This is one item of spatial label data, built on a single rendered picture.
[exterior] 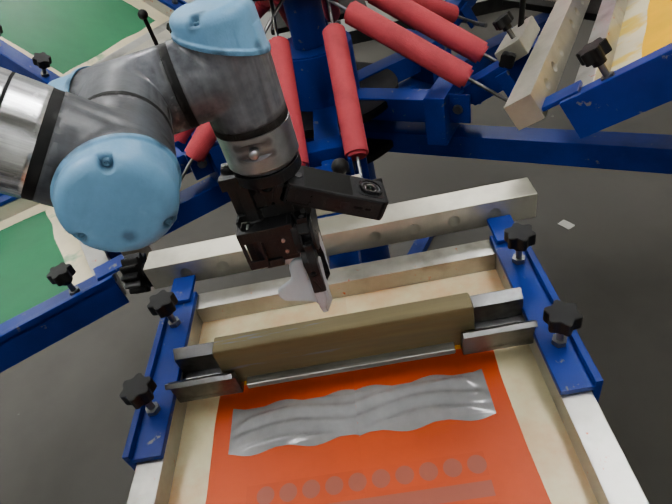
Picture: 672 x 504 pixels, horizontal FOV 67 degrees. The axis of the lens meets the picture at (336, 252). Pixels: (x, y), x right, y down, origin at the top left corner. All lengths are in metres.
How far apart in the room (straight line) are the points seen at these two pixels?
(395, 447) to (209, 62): 0.50
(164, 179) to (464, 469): 0.50
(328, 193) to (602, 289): 1.77
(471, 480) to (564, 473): 0.10
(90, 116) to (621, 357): 1.86
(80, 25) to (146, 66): 1.45
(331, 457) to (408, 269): 0.32
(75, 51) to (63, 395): 1.37
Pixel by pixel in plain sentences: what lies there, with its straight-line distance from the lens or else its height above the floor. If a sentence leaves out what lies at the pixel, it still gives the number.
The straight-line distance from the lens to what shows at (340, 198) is 0.54.
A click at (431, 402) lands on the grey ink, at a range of 0.72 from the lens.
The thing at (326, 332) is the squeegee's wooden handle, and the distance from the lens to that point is 0.69.
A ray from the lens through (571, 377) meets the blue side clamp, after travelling 0.70.
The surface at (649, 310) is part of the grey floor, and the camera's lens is 2.17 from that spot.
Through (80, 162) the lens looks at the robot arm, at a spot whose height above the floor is 1.45.
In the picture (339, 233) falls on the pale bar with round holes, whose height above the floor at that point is 1.04.
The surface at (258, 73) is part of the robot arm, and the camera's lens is 0.47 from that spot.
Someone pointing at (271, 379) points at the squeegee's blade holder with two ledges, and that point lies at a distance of 0.74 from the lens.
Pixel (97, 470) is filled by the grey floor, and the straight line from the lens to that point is 2.14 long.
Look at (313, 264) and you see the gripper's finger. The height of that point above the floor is 1.21.
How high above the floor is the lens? 1.57
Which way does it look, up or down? 40 degrees down
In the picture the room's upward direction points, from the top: 15 degrees counter-clockwise
